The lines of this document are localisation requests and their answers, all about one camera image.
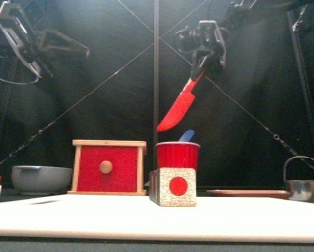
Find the red plastic toy knife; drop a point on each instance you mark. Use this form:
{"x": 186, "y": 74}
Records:
{"x": 178, "y": 108}

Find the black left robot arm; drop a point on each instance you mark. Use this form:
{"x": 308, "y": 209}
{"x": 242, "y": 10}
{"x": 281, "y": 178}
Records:
{"x": 25, "y": 10}

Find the toy sushi roll block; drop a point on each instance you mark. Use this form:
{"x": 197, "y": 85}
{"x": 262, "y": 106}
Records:
{"x": 176, "y": 187}

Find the blue plastic spoon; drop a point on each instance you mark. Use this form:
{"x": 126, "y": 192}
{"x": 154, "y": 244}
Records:
{"x": 187, "y": 135}

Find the red plastic cup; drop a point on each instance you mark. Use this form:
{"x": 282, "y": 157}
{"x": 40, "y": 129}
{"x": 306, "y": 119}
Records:
{"x": 176, "y": 156}

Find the grey bowl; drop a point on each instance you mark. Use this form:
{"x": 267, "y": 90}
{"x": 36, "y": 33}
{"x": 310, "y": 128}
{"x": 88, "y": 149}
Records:
{"x": 39, "y": 178}

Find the pink plastic tray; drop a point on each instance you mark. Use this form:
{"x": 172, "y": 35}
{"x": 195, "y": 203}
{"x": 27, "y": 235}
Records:
{"x": 246, "y": 193}

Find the white cutting board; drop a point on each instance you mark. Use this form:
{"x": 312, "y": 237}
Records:
{"x": 154, "y": 220}

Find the black vertical frame pole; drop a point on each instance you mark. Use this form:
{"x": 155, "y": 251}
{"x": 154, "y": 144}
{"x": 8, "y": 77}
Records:
{"x": 155, "y": 65}

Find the black side frame post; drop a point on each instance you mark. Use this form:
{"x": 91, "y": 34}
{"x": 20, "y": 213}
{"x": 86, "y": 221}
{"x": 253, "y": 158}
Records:
{"x": 304, "y": 85}

